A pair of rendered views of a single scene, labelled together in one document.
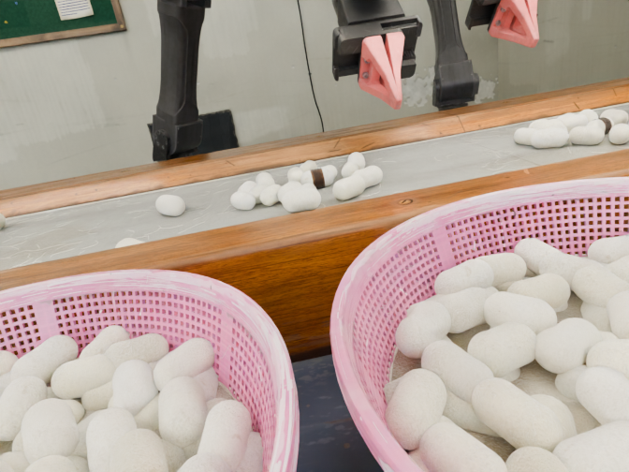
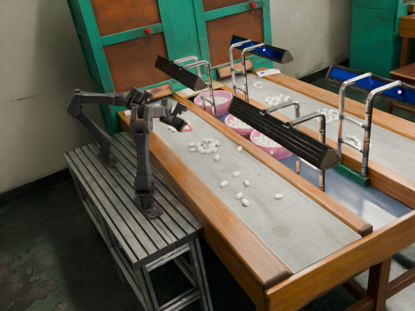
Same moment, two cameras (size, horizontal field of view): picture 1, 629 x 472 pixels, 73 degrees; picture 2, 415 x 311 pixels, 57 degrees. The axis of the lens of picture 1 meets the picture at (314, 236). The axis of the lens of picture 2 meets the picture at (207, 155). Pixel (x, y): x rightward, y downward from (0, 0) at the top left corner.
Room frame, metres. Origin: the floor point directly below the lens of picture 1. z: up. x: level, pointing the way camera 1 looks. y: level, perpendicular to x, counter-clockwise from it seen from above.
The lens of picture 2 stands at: (1.00, 1.75, 1.75)
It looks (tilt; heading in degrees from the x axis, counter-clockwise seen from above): 30 degrees down; 252
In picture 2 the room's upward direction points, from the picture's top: 9 degrees counter-clockwise
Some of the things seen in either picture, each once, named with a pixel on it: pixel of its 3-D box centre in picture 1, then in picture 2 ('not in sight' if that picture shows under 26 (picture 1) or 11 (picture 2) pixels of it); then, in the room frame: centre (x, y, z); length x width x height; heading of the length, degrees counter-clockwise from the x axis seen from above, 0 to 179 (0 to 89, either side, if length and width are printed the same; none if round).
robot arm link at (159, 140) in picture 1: (177, 142); (143, 187); (0.85, 0.23, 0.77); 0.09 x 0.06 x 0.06; 145
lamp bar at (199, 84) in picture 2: not in sight; (177, 70); (0.42, -0.38, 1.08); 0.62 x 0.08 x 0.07; 95
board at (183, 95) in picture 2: not in sight; (199, 89); (0.18, -0.79, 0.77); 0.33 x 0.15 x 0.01; 5
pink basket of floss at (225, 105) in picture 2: not in sight; (213, 103); (0.16, -0.57, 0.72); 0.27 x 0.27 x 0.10
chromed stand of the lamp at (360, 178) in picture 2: not in sight; (366, 128); (-0.13, 0.55, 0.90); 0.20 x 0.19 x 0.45; 95
